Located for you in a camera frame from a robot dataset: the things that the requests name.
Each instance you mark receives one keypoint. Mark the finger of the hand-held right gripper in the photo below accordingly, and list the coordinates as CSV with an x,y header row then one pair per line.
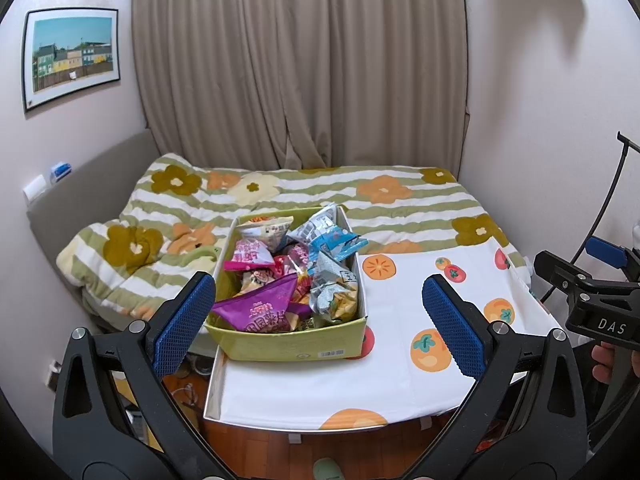
x,y
562,275
607,252

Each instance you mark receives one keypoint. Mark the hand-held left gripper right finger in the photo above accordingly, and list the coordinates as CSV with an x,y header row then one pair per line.
x,y
455,325

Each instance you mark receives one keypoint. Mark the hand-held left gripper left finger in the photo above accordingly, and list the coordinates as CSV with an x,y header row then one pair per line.
x,y
182,325

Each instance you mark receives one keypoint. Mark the purple snack packet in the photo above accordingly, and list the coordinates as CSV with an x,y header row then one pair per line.
x,y
260,305

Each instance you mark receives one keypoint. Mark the black white cartoon packet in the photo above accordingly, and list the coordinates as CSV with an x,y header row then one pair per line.
x,y
260,279

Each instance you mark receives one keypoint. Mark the magenta snack packet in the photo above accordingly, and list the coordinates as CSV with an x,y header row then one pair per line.
x,y
247,255

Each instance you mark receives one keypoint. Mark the green cardboard box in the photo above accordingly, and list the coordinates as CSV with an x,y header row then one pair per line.
x,y
280,350

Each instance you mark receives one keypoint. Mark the orange striped snack packet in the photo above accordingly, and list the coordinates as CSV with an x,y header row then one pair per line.
x,y
265,232

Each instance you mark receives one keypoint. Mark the silver yellow snack packet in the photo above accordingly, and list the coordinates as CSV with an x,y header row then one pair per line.
x,y
332,290

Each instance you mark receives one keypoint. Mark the blue white snack packet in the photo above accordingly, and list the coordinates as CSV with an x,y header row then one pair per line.
x,y
335,245

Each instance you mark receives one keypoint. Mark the person's right hand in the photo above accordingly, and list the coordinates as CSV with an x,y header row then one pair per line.
x,y
604,364

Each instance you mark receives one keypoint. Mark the black curved stand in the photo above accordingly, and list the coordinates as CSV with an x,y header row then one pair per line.
x,y
607,195

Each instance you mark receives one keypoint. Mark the fruit print tablecloth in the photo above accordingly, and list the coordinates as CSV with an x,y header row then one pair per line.
x,y
390,360

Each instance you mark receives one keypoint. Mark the yellow cardboard piece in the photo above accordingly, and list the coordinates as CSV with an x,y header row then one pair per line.
x,y
127,405

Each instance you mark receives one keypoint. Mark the white table leg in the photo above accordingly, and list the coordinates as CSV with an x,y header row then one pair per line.
x,y
295,438
426,424

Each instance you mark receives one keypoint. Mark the floral striped blanket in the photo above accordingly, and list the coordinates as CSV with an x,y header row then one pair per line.
x,y
410,200

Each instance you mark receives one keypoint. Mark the grey bed headboard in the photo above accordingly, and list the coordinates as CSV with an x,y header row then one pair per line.
x,y
90,185

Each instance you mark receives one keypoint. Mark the green slipper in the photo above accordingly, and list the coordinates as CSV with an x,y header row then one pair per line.
x,y
328,470

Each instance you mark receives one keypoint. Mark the blue white small object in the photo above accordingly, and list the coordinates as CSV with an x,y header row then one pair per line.
x,y
61,171

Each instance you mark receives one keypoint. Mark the beige curtain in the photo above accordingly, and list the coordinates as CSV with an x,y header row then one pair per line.
x,y
300,60

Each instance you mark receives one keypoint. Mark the white wall socket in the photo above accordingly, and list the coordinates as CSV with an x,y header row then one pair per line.
x,y
55,375

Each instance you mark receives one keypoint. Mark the white wall switch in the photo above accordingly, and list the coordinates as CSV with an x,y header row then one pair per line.
x,y
34,188

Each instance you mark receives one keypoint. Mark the framed wall picture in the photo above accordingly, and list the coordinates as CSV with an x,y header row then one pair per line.
x,y
72,57

